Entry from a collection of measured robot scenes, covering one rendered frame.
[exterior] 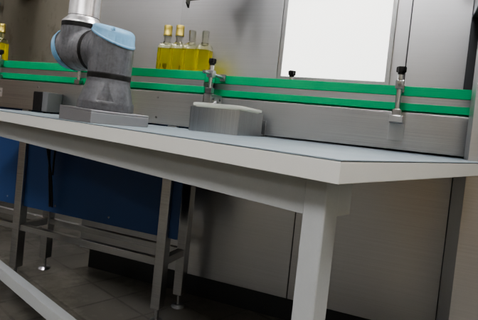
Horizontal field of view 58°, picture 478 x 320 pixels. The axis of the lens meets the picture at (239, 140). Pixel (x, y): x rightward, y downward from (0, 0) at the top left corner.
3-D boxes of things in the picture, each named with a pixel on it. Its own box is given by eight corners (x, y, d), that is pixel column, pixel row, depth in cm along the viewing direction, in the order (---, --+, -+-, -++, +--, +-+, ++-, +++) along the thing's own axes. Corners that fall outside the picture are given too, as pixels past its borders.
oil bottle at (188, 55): (195, 96, 179) (200, 44, 178) (188, 94, 173) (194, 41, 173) (183, 95, 181) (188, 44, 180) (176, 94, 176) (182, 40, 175)
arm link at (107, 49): (107, 72, 112) (112, 19, 111) (73, 70, 119) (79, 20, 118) (141, 79, 122) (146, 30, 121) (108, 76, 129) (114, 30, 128)
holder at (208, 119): (265, 136, 158) (267, 115, 158) (237, 135, 133) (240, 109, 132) (222, 131, 165) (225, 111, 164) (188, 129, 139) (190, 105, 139)
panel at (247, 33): (388, 87, 162) (399, -5, 161) (388, 86, 160) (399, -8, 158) (178, 74, 196) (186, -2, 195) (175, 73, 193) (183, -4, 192)
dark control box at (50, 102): (61, 114, 182) (63, 94, 181) (46, 113, 174) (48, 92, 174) (46, 112, 185) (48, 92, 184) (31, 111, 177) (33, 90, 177)
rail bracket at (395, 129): (402, 141, 143) (410, 72, 142) (401, 141, 127) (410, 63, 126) (387, 139, 144) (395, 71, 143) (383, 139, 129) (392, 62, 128)
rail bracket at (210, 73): (225, 96, 166) (228, 63, 166) (205, 92, 151) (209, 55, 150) (218, 96, 167) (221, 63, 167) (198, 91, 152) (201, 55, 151)
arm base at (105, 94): (102, 111, 110) (107, 71, 109) (64, 104, 118) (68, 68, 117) (144, 115, 123) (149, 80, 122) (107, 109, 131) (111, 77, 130)
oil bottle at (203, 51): (208, 97, 177) (214, 45, 176) (202, 96, 172) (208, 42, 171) (196, 97, 179) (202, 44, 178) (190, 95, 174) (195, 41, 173)
